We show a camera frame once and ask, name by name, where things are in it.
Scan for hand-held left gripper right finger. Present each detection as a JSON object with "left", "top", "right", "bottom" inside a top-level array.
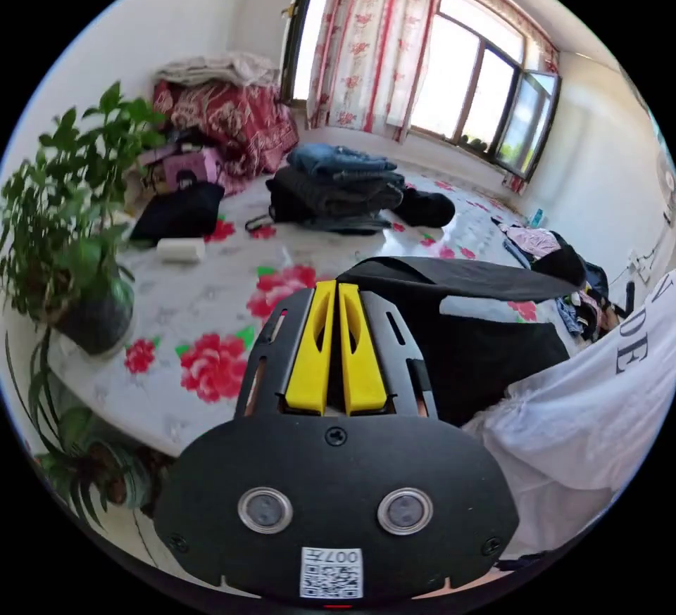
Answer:
[{"left": 338, "top": 282, "right": 388, "bottom": 414}]

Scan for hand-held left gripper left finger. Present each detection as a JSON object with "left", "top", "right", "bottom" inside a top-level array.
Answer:
[{"left": 284, "top": 279, "right": 337, "bottom": 413}]

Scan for black pants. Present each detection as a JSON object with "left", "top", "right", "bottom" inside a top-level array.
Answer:
[{"left": 336, "top": 255, "right": 581, "bottom": 427}]

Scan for bed with flowered sheet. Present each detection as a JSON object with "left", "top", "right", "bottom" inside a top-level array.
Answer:
[{"left": 46, "top": 165, "right": 574, "bottom": 457}]

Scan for white roll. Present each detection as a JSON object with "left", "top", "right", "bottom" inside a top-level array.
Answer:
[{"left": 156, "top": 237, "right": 206, "bottom": 264}]

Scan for pile of clothes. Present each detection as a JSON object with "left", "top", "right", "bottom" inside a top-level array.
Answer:
[{"left": 265, "top": 143, "right": 456, "bottom": 234}]

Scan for black bag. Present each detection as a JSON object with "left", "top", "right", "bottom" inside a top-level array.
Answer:
[{"left": 129, "top": 181, "right": 227, "bottom": 246}]

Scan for heap of mixed clothes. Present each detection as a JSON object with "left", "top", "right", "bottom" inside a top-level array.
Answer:
[{"left": 491, "top": 215, "right": 622, "bottom": 348}]

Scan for person's body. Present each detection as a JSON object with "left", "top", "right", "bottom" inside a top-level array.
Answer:
[{"left": 463, "top": 270, "right": 676, "bottom": 561}]

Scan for long-leaved potted plant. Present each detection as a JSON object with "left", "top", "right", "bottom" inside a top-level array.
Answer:
[{"left": 4, "top": 329, "right": 175, "bottom": 529}]

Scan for stack of folded quilts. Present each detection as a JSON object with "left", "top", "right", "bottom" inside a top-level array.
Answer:
[{"left": 151, "top": 51, "right": 300, "bottom": 197}]

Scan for potted green plant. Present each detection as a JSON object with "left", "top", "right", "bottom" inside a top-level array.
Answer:
[{"left": 0, "top": 80, "right": 169, "bottom": 356}]

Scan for window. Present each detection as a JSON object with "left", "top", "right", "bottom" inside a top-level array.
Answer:
[{"left": 281, "top": 0, "right": 563, "bottom": 182}]

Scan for flowered red and white curtain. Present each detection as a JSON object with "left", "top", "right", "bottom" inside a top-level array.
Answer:
[{"left": 251, "top": 0, "right": 561, "bottom": 196}]

